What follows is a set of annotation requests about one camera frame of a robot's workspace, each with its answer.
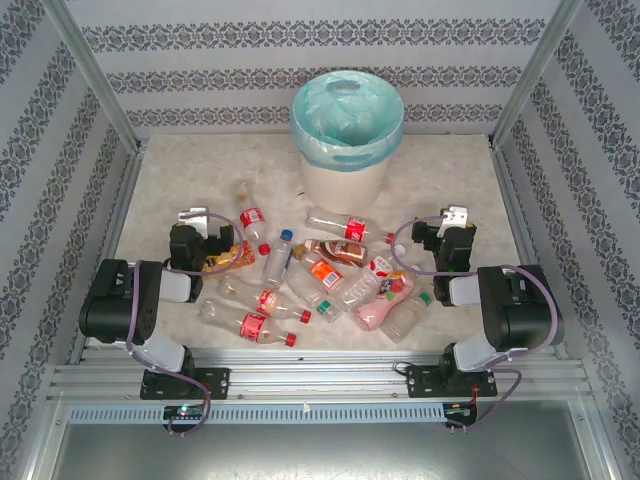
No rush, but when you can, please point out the orange juice plastic bottle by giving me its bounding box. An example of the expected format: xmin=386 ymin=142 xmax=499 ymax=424
xmin=202 ymin=239 xmax=257 ymax=275

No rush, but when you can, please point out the clear blue-cap plastic bottle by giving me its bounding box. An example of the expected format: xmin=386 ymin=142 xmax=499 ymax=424
xmin=261 ymin=228 xmax=296 ymax=291

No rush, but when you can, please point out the clear ribbed red-white-label bottle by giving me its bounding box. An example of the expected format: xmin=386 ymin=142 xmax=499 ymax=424
xmin=339 ymin=254 xmax=396 ymax=314

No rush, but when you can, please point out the small white bottle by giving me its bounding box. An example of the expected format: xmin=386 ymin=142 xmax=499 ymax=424
xmin=355 ymin=269 xmax=417 ymax=332

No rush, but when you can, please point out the large clear green-cap bottle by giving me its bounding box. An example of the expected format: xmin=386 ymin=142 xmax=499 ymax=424
xmin=382 ymin=291 xmax=434 ymax=345

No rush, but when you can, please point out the brown chocolate drink bottle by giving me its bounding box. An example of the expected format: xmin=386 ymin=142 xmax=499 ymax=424
xmin=303 ymin=238 xmax=369 ymax=269

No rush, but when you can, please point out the small clear green-cap bottle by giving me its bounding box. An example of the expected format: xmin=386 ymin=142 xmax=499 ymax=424
xmin=302 ymin=284 xmax=344 ymax=324

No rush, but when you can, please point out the cream ribbed waste bin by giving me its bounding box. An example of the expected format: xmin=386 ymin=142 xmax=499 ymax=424
xmin=298 ymin=144 xmax=391 ymax=215

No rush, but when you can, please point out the teal plastic bin liner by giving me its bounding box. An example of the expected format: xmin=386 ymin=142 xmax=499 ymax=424
xmin=289 ymin=69 xmax=405 ymax=174

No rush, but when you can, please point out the grey sheet metal panel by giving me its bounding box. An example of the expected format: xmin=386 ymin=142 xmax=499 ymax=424
xmin=47 ymin=422 xmax=609 ymax=480

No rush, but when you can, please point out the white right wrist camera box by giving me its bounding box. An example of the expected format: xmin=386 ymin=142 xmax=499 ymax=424
xmin=439 ymin=203 xmax=470 ymax=236

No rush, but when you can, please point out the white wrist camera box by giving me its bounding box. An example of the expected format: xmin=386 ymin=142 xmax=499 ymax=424
xmin=178 ymin=206 xmax=221 ymax=236
xmin=439 ymin=203 xmax=470 ymax=236

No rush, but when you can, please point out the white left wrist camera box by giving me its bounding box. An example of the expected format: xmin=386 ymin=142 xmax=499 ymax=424
xmin=178 ymin=206 xmax=221 ymax=236

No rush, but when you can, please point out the aluminium side rail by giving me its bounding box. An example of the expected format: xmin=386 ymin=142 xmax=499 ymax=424
xmin=489 ymin=144 xmax=571 ymax=360
xmin=67 ymin=144 xmax=149 ymax=365

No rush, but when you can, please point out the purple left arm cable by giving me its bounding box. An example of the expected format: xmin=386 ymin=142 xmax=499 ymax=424
xmin=124 ymin=212 xmax=246 ymax=436

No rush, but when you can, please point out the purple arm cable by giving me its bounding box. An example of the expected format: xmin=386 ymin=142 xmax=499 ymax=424
xmin=124 ymin=212 xmax=246 ymax=436
xmin=390 ymin=214 xmax=566 ymax=431

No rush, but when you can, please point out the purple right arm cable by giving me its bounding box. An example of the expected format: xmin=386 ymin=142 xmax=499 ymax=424
xmin=390 ymin=214 xmax=566 ymax=431

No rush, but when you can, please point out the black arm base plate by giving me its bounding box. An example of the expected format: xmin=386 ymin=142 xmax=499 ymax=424
xmin=404 ymin=363 xmax=499 ymax=400
xmin=139 ymin=367 xmax=232 ymax=401

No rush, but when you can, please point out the aluminium extrusion mounting rail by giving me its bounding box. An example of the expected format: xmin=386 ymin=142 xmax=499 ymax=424
xmin=47 ymin=347 xmax=594 ymax=401

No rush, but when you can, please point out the aluminium frame post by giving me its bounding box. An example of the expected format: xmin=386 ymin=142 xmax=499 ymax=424
xmin=489 ymin=0 xmax=586 ymax=151
xmin=42 ymin=0 xmax=146 ymax=154

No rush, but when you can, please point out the grey slotted cable duct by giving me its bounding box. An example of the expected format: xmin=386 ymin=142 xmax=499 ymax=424
xmin=67 ymin=403 xmax=446 ymax=426

